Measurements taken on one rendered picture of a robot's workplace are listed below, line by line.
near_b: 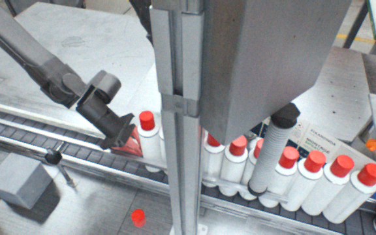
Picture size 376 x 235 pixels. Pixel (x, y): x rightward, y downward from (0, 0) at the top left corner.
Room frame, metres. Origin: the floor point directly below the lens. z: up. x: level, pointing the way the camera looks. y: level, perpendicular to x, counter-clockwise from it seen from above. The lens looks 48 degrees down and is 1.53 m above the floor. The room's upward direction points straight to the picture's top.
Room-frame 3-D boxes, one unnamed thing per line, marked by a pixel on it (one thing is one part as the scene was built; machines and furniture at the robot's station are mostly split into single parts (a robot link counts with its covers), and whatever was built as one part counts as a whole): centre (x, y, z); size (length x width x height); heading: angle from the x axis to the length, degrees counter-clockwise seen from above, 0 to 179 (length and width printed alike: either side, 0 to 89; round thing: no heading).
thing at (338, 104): (0.77, -0.25, 0.86); 0.80 x 0.67 x 0.05; 73
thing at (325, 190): (0.29, -0.30, 0.98); 0.05 x 0.05 x 0.20
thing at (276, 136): (0.23, -0.12, 1.18); 0.04 x 0.04 x 0.21
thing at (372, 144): (0.33, -0.38, 1.08); 0.03 x 0.02 x 0.02; 73
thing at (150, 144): (0.41, 0.10, 0.98); 0.05 x 0.05 x 0.20
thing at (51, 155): (0.40, 0.34, 0.91); 0.07 x 0.03 x 0.16; 163
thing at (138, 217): (0.27, 0.13, 0.85); 0.03 x 0.03 x 0.03
